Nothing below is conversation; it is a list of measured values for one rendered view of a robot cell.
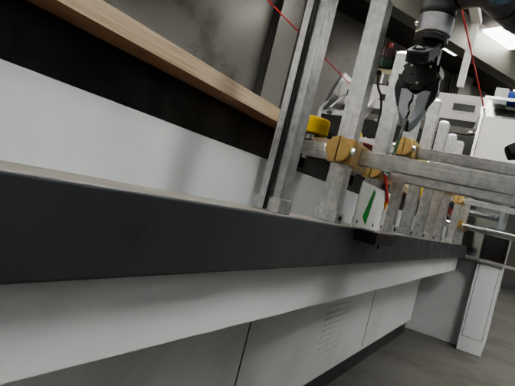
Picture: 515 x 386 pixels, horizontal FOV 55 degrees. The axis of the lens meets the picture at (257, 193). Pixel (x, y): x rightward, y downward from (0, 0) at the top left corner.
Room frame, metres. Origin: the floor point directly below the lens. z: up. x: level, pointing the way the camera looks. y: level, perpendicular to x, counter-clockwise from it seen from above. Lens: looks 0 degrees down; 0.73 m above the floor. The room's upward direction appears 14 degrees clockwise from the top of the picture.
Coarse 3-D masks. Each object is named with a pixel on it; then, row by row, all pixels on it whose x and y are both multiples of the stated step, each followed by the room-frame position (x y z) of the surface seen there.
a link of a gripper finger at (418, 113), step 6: (420, 96) 1.05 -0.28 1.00; (426, 96) 1.04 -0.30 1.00; (420, 102) 1.05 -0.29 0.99; (426, 102) 1.04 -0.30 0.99; (420, 108) 1.05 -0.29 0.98; (414, 114) 1.05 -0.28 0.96; (420, 114) 1.05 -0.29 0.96; (414, 120) 1.05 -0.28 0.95; (420, 120) 1.06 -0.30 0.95; (408, 126) 1.06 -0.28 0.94; (414, 126) 1.06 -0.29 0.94
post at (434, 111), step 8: (432, 104) 1.64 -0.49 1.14; (440, 104) 1.63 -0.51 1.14; (432, 112) 1.64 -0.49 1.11; (440, 112) 1.65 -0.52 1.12; (432, 120) 1.63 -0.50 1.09; (424, 128) 1.64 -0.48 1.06; (432, 128) 1.63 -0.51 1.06; (424, 136) 1.64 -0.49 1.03; (432, 136) 1.63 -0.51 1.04; (424, 144) 1.64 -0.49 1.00; (408, 192) 1.64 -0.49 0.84; (416, 192) 1.63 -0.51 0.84; (408, 200) 1.64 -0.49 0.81; (416, 200) 1.63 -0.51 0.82; (408, 208) 1.64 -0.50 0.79; (408, 216) 1.63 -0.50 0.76; (400, 224) 1.64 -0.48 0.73; (408, 224) 1.63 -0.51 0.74
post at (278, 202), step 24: (312, 0) 0.75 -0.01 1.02; (336, 0) 0.76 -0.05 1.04; (312, 24) 0.74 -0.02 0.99; (312, 48) 0.74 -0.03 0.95; (312, 72) 0.74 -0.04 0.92; (288, 96) 0.75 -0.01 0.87; (312, 96) 0.76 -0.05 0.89; (288, 120) 0.74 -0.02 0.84; (288, 144) 0.74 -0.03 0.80; (288, 168) 0.74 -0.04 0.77; (264, 192) 0.75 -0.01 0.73; (288, 192) 0.76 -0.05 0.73
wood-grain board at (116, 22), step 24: (48, 0) 0.54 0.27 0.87; (72, 0) 0.55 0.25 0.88; (96, 0) 0.58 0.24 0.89; (72, 24) 0.62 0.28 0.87; (96, 24) 0.59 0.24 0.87; (120, 24) 0.62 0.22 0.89; (120, 48) 0.69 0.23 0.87; (144, 48) 0.66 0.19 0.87; (168, 48) 0.70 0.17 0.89; (168, 72) 0.78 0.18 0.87; (192, 72) 0.76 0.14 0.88; (216, 72) 0.81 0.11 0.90; (216, 96) 0.90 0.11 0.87; (240, 96) 0.88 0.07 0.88; (264, 120) 1.05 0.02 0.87
